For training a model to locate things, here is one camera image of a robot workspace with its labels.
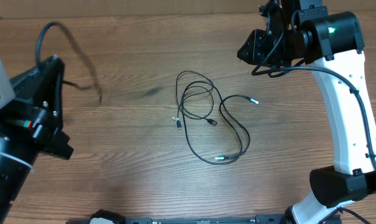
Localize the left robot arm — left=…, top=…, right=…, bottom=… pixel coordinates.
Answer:
left=0, top=56, right=73, bottom=223

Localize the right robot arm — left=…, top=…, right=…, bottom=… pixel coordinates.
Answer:
left=237, top=1, right=376, bottom=223

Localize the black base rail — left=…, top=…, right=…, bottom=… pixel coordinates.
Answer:
left=66, top=208, right=342, bottom=224

